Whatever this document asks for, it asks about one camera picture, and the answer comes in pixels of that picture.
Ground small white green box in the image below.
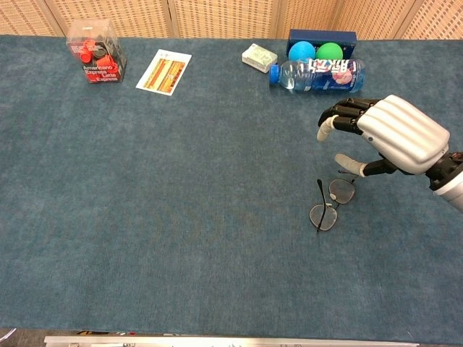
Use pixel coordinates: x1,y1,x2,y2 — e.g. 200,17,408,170
241,43,279,74

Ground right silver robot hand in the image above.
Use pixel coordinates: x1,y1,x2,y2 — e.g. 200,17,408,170
316,94,451,179

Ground green ball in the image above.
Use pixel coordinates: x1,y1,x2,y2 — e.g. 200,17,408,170
315,42,344,61

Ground dark blue box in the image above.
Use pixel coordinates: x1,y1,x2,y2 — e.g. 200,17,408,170
286,28,358,59

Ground clear box with red cups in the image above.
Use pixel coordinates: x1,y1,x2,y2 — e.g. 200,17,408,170
66,18,128,85

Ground aluminium rail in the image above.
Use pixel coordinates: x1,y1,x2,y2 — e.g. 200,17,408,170
43,335,420,347

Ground thin-framed eyeglasses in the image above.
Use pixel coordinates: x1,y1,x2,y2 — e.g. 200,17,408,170
308,168,357,233

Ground white card with orange print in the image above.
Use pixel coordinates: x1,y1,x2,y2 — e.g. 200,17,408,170
135,48,193,97

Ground plastic bottle with blue label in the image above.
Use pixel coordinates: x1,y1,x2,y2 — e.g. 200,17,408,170
268,57,367,95

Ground woven rattan folding screen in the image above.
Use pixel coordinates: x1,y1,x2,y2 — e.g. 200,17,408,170
0,0,463,40

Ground blue ball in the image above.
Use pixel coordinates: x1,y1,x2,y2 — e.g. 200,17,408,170
288,41,317,62

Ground blue felt table mat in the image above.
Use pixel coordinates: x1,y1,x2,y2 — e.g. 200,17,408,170
0,34,463,344

